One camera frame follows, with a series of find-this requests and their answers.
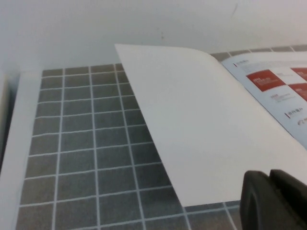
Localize AgileX robot brochure book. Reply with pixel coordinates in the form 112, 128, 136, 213
114, 43, 307, 207

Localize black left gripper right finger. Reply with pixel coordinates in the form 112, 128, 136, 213
270, 169, 307, 230

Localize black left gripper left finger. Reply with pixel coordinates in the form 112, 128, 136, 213
240, 169, 305, 230

